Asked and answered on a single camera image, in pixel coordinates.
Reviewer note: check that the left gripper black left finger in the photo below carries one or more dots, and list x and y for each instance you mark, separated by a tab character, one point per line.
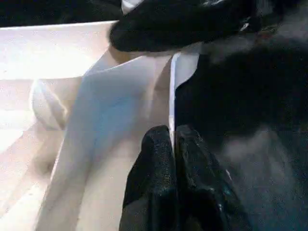
154	183

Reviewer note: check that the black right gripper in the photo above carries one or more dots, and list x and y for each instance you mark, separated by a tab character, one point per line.
269	14

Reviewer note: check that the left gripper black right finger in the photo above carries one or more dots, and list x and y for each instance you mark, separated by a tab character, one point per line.
199	187

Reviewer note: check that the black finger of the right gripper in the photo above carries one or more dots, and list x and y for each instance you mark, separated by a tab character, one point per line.
173	26

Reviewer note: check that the white plastic table leg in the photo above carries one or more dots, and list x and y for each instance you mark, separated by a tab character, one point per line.
130	6

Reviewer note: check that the white plastic table top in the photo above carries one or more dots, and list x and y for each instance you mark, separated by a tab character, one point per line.
108	96

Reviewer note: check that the black mat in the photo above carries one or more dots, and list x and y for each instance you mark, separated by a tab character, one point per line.
252	108

